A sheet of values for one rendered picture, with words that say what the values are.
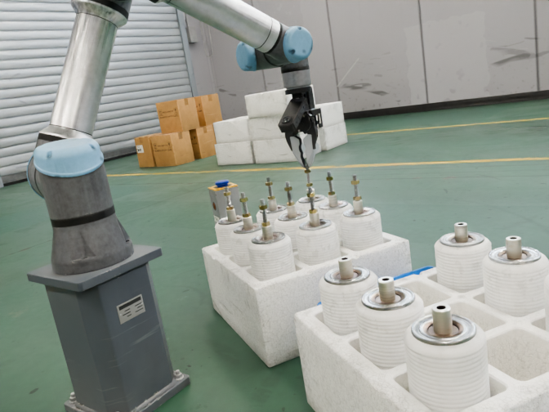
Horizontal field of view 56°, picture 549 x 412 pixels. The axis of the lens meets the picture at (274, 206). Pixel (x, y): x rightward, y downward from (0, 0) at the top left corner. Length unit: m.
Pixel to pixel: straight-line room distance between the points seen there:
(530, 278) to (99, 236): 0.72
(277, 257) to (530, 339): 0.51
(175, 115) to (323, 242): 3.99
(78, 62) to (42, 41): 5.50
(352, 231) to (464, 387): 0.61
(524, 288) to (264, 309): 0.49
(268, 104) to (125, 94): 3.47
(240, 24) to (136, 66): 6.18
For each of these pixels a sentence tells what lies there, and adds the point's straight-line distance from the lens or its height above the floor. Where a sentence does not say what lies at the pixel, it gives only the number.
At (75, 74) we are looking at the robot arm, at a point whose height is 0.65.
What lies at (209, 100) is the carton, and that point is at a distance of 5.31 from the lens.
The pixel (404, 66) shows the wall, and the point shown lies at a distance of 6.59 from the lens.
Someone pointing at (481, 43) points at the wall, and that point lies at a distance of 6.29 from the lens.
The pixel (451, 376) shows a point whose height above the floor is 0.22.
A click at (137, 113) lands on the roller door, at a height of 0.52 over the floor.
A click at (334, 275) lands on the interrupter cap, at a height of 0.25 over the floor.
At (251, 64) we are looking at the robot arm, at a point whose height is 0.63.
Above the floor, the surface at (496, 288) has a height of 0.21.
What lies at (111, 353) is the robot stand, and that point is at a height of 0.15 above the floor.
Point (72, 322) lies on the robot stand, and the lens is 1.03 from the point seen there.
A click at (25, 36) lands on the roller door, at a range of 6.55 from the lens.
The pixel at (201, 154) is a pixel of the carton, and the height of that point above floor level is 0.05.
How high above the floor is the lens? 0.57
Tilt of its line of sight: 13 degrees down
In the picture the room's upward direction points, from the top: 9 degrees counter-clockwise
